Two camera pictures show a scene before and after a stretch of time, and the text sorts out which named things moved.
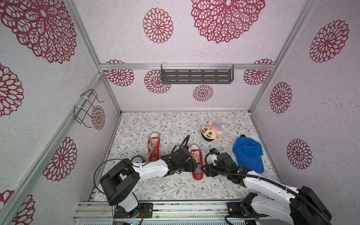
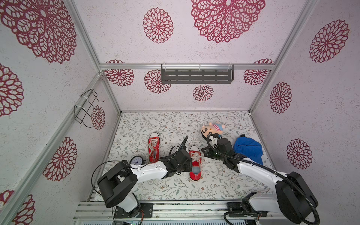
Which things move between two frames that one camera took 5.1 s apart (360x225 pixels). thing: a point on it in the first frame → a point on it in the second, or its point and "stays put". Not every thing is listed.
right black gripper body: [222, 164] → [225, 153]
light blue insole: [198, 169] stays put
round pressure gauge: [137, 159] stays put
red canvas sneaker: [196, 153] stays put
